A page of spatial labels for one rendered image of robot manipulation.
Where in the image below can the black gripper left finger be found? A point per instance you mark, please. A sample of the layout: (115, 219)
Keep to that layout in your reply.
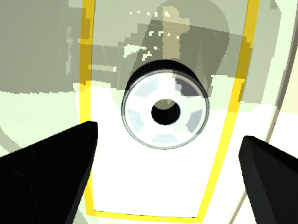
(44, 182)

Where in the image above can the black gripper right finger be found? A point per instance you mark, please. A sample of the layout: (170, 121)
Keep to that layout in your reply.
(271, 181)

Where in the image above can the yellow tape outline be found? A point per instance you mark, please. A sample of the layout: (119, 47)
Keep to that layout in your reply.
(86, 53)

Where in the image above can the grey wheel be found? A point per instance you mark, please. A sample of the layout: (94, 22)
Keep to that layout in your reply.
(165, 129)

